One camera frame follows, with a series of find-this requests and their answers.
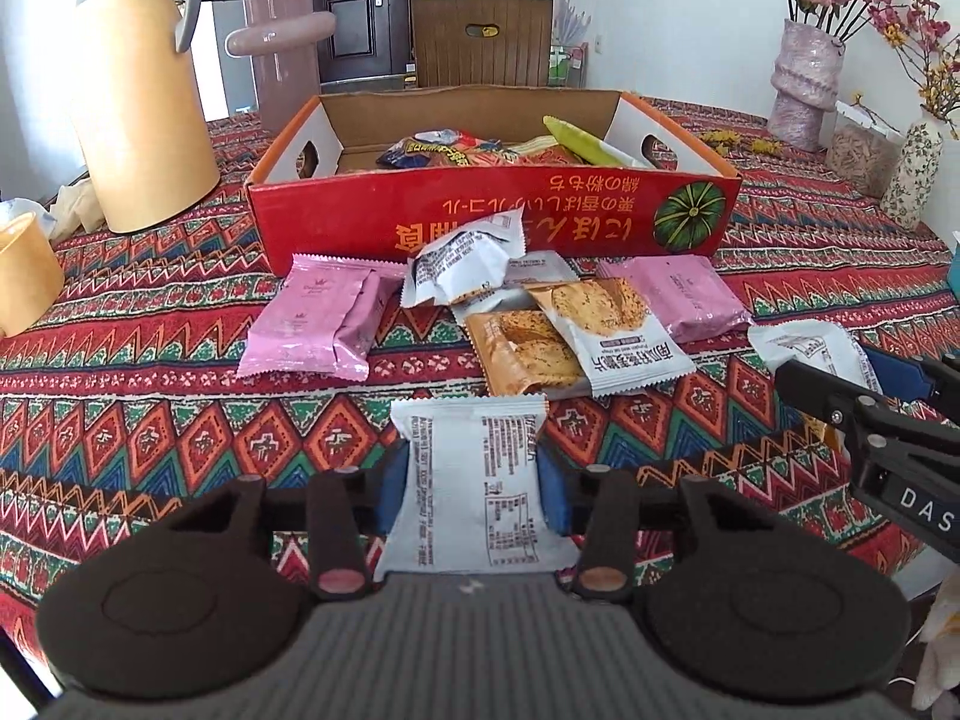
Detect pink textured vase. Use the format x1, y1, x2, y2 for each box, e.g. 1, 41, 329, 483
766, 19, 847, 153

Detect pink snack packet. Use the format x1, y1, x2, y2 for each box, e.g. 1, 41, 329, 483
598, 255, 751, 346
238, 253, 385, 383
337, 259, 410, 361

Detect mauve ring vase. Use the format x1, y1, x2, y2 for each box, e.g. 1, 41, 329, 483
225, 0, 336, 137

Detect green white snack packet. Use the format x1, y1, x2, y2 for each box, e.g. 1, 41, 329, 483
542, 115, 640, 167

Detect beige cloth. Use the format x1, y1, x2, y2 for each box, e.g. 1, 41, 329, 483
49, 178, 107, 239

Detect red snack packet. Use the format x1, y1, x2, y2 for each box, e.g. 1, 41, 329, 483
450, 136, 582, 166

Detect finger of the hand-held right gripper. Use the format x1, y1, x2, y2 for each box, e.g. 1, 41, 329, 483
866, 347, 960, 410
776, 358, 960, 460

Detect white printed snack packet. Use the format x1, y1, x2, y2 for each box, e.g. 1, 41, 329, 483
373, 396, 584, 584

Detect clear seed container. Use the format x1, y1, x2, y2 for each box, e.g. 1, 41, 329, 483
825, 100, 906, 200

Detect orange paper cup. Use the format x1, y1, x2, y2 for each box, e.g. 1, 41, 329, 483
0, 211, 66, 338

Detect orange cracker packet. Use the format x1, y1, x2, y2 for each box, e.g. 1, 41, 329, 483
463, 307, 587, 398

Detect fallen yellow blossoms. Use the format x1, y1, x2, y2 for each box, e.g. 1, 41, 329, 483
699, 129, 782, 157

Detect red cardboard box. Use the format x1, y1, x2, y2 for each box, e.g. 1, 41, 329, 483
246, 85, 743, 265

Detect floral print vase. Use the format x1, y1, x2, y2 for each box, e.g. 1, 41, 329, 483
880, 106, 944, 227

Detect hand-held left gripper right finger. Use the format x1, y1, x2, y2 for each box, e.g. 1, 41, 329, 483
536, 446, 781, 602

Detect wooden chair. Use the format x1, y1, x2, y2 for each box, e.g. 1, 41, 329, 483
411, 0, 554, 89

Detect thin yellow blossom branches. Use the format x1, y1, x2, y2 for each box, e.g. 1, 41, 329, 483
874, 0, 960, 137

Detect small white snack packet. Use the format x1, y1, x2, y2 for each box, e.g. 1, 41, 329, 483
450, 251, 580, 316

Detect yellow thermos jug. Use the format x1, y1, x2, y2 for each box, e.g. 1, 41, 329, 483
71, 0, 222, 235

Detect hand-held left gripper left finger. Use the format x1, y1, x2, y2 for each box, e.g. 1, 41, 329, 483
161, 439, 411, 602

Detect dark brown door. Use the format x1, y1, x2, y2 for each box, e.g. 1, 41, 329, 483
307, 0, 415, 83

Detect white grey snack packet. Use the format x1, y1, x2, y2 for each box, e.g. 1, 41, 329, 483
401, 208, 526, 308
748, 319, 884, 400

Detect white cracker packet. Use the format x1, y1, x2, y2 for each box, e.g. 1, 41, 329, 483
525, 277, 698, 400

